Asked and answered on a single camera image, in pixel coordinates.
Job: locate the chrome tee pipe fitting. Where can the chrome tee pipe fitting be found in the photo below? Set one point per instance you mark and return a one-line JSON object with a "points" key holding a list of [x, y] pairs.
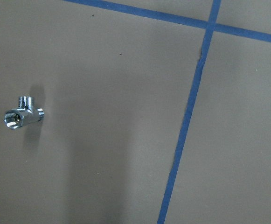
{"points": [[26, 113]]}

